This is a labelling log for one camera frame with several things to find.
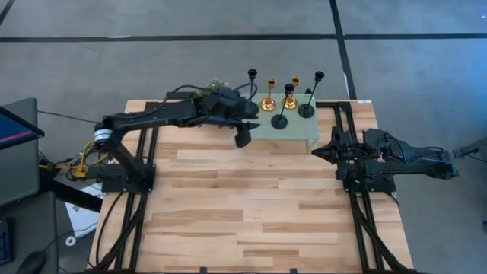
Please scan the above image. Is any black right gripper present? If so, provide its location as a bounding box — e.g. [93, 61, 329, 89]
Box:
[311, 126, 364, 180]

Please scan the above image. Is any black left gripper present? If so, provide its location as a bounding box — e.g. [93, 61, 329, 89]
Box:
[196, 85, 262, 149]

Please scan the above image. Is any gold candle stick holder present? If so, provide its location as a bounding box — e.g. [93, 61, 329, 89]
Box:
[259, 78, 278, 113]
[282, 75, 301, 111]

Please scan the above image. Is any black candle stick holder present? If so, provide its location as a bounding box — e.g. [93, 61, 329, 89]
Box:
[243, 68, 261, 117]
[270, 83, 295, 131]
[298, 70, 326, 119]

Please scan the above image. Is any green perforated metal side table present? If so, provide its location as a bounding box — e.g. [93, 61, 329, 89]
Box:
[243, 93, 321, 152]

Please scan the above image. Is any green plant in black pot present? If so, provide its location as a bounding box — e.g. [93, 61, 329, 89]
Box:
[197, 78, 231, 98]

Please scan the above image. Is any grey metal stand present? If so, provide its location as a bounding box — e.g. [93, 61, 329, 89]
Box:
[451, 136, 487, 165]

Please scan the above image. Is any white paper sheet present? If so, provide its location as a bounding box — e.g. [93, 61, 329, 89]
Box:
[63, 181, 104, 240]

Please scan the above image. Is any black stand beam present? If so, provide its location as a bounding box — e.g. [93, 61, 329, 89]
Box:
[37, 159, 104, 213]

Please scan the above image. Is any monitor with blue screen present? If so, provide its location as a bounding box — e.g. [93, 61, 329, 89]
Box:
[0, 105, 46, 150]

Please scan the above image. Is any black computer mouse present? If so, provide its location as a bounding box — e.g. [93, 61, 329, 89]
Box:
[15, 250, 49, 274]

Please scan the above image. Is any black keyboard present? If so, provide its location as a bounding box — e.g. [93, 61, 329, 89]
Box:
[0, 217, 13, 266]

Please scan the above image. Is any black aluminium table frame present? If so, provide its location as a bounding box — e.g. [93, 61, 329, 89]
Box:
[89, 99, 419, 274]

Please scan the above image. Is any yellow cable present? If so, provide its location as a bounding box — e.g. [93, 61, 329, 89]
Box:
[74, 139, 111, 180]

